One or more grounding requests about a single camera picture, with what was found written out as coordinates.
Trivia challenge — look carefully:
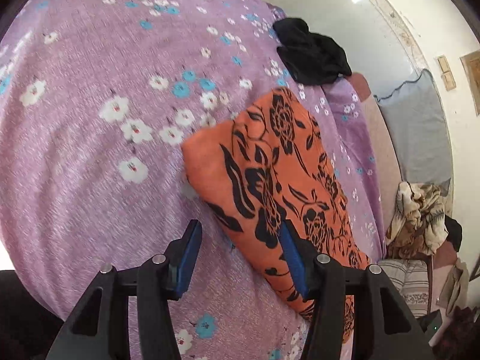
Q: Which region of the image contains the orange black floral garment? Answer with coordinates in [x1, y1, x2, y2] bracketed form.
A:
[181, 87, 368, 350]

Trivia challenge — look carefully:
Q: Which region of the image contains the striped grey pillow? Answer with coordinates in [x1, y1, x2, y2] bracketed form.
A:
[378, 259, 430, 318]

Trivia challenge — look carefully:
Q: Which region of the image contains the beige leaf pattern blanket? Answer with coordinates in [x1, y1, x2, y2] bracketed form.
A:
[385, 181, 448, 259]

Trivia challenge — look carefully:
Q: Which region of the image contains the purple floral bedsheet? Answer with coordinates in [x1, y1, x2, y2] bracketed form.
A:
[1, 0, 385, 359]

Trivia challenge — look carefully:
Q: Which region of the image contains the black crumpled garment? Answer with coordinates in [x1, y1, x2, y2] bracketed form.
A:
[272, 18, 352, 86]

